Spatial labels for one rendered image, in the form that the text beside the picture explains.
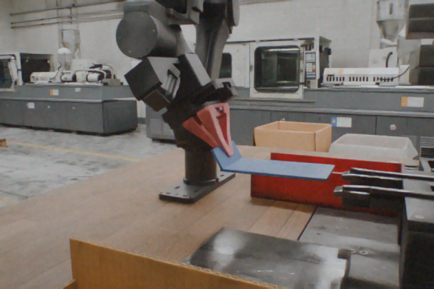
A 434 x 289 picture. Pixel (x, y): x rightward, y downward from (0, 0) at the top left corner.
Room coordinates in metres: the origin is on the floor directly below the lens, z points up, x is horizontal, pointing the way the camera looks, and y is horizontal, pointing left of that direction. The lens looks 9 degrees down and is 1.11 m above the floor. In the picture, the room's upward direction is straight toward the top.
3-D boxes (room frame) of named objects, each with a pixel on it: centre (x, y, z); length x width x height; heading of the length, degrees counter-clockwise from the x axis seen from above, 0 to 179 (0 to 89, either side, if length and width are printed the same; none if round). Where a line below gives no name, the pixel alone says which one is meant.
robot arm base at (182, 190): (0.69, 0.05, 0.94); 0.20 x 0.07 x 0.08; 156
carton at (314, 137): (2.94, -0.55, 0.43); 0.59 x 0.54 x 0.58; 152
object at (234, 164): (0.48, -0.06, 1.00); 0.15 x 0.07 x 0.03; 65
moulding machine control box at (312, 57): (4.88, -1.16, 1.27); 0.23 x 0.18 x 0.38; 152
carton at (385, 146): (2.70, -1.13, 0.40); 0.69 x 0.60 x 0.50; 151
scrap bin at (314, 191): (0.63, -0.18, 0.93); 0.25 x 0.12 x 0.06; 66
